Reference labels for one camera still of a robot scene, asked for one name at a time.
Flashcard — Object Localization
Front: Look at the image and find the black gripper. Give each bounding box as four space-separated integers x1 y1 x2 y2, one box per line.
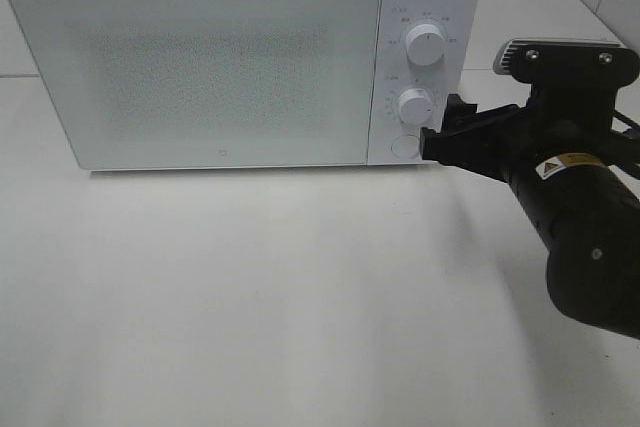
419 85 618 187

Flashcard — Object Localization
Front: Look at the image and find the white microwave knob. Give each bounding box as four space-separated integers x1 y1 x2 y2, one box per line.
405 21 446 67
398 88 434 126

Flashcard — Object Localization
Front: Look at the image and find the round door release button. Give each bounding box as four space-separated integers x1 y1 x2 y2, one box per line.
391 135 420 159

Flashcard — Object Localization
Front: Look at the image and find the white microwave door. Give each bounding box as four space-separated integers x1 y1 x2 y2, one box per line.
9 0 379 171

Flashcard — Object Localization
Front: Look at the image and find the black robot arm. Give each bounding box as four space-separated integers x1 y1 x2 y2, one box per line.
420 86 639 338

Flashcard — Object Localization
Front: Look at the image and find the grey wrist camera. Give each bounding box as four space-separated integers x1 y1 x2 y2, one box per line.
493 38 639 91

